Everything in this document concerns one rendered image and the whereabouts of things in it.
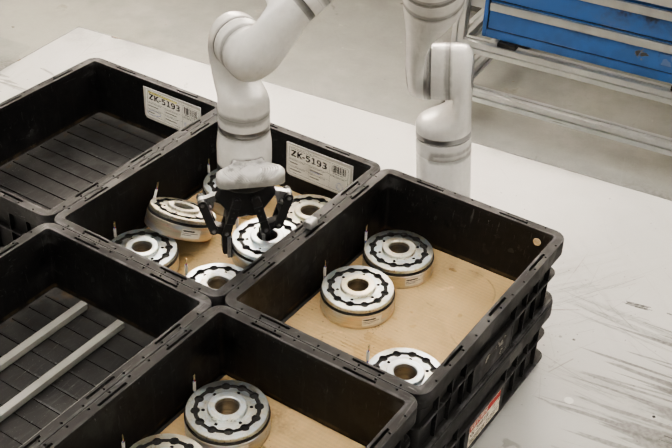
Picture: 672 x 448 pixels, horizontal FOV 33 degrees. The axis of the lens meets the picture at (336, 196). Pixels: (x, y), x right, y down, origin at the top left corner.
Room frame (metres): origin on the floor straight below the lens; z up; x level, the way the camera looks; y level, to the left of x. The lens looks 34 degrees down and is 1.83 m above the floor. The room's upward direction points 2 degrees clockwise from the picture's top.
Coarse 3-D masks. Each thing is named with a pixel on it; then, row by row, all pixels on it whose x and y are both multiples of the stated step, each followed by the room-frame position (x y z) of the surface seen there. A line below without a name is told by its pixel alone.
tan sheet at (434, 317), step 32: (448, 256) 1.35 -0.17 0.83; (416, 288) 1.27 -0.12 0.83; (448, 288) 1.27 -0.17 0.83; (480, 288) 1.27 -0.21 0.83; (288, 320) 1.18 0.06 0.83; (320, 320) 1.19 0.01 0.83; (416, 320) 1.19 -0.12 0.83; (448, 320) 1.20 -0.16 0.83; (352, 352) 1.12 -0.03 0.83; (448, 352) 1.13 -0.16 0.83
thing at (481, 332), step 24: (360, 192) 1.36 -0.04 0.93; (432, 192) 1.37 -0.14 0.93; (336, 216) 1.30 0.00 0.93; (504, 216) 1.31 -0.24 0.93; (552, 240) 1.26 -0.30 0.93; (264, 264) 1.18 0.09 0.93; (552, 264) 1.23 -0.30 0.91; (240, 288) 1.12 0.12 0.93; (528, 288) 1.17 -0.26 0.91; (504, 312) 1.11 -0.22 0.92; (312, 336) 1.04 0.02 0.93; (480, 336) 1.05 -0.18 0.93; (360, 360) 1.00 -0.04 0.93; (456, 360) 1.00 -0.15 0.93; (408, 384) 0.96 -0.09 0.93; (432, 384) 0.96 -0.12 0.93
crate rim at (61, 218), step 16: (208, 128) 1.53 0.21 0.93; (272, 128) 1.53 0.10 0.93; (176, 144) 1.47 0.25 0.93; (320, 144) 1.49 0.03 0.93; (144, 160) 1.42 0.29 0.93; (352, 160) 1.45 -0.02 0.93; (368, 160) 1.45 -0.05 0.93; (128, 176) 1.38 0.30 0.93; (368, 176) 1.40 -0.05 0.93; (96, 192) 1.33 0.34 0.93; (352, 192) 1.36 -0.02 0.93; (80, 208) 1.29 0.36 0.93; (320, 208) 1.31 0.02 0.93; (64, 224) 1.25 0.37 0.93; (96, 240) 1.21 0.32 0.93; (288, 240) 1.23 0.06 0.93; (128, 256) 1.18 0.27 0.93; (272, 256) 1.20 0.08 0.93; (160, 272) 1.15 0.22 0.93; (176, 272) 1.15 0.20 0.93; (240, 272) 1.16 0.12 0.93; (192, 288) 1.12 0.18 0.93; (208, 288) 1.12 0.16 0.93; (224, 288) 1.12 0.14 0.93; (224, 304) 1.11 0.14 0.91
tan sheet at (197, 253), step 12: (216, 216) 1.43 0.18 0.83; (252, 216) 1.43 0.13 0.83; (180, 240) 1.36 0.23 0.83; (216, 240) 1.36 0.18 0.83; (180, 252) 1.33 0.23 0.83; (192, 252) 1.33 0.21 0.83; (204, 252) 1.33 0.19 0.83; (216, 252) 1.33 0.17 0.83; (180, 264) 1.30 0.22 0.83; (192, 264) 1.30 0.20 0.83; (204, 264) 1.30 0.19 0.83
